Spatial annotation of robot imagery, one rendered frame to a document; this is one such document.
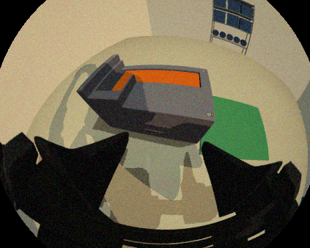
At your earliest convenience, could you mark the orange block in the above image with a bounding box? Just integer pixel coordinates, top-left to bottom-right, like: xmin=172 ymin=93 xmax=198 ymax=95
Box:
xmin=111 ymin=70 xmax=201 ymax=91

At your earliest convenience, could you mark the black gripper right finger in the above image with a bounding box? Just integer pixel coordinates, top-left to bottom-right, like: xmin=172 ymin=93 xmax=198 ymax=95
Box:
xmin=202 ymin=142 xmax=282 ymax=216

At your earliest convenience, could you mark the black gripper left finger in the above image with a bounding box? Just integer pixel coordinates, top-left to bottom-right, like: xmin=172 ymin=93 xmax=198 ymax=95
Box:
xmin=34 ymin=132 xmax=129 ymax=212

